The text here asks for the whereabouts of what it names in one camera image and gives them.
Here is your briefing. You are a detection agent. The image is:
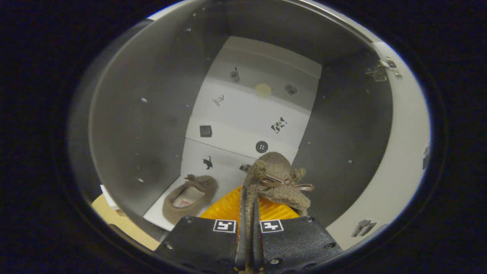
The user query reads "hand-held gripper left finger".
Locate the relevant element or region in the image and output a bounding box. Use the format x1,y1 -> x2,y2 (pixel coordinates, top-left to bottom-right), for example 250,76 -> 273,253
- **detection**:
154,186 -> 248,274

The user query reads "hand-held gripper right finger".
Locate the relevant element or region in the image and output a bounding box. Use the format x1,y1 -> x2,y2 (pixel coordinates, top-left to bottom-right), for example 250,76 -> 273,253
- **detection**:
252,198 -> 343,274

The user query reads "brown fuzzy shoe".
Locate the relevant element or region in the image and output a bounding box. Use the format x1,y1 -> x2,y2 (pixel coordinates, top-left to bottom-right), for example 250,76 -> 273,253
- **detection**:
242,151 -> 315,274
162,174 -> 218,225

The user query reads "grey shoe cabinet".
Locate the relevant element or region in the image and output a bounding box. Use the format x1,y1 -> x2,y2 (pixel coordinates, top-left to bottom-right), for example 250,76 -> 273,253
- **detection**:
68,0 -> 396,252

